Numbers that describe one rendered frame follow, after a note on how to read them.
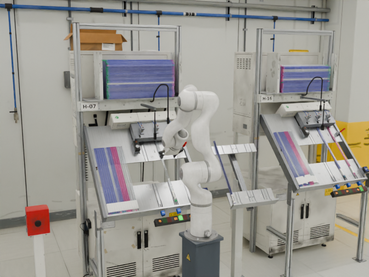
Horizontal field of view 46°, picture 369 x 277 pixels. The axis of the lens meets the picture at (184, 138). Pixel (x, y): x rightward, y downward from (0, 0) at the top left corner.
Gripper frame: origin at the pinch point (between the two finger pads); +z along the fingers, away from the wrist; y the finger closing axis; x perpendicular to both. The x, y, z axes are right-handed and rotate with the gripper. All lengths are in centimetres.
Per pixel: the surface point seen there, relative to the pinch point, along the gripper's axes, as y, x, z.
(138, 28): 8, -88, -26
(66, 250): 55, 17, 144
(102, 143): 38.3, -20.2, 14.2
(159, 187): 8.0, 18.6, 8.2
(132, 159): 21.1, -5.6, 11.9
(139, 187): 21.3, 16.8, 8.5
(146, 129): 7.0, -26.2, 9.0
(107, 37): 23, -102, 0
